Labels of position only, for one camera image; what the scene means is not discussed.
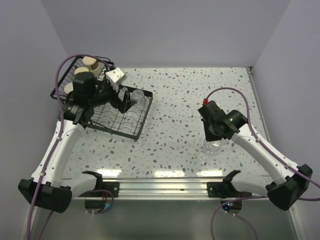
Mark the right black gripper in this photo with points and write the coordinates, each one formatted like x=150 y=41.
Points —
x=209 y=136

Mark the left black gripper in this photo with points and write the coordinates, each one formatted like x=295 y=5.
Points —
x=122 y=105

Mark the clear plastic cup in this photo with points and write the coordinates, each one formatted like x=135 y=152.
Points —
x=139 y=96
x=211 y=148

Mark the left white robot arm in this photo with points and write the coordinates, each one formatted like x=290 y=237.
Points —
x=45 y=187

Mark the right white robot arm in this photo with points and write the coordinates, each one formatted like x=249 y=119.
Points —
x=289 y=180

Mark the beige cup far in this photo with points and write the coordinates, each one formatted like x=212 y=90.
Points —
x=92 y=65

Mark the beige cup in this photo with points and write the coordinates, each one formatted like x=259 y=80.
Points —
x=92 y=65
x=68 y=88
x=81 y=69

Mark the beige cup middle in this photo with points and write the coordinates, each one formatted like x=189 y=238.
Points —
x=81 y=69

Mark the beige cup near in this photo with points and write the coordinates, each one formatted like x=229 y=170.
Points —
x=68 y=88

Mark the black wire dish rack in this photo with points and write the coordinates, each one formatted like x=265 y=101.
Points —
x=120 y=117

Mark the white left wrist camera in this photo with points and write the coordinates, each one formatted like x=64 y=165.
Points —
x=116 y=77

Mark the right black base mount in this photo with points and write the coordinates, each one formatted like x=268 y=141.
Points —
x=217 y=190

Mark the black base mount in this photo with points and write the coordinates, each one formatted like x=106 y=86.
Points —
x=217 y=190
x=111 y=186

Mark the aluminium mounting rail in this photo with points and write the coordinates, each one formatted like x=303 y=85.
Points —
x=194 y=188

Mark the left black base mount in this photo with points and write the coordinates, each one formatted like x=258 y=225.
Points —
x=111 y=186

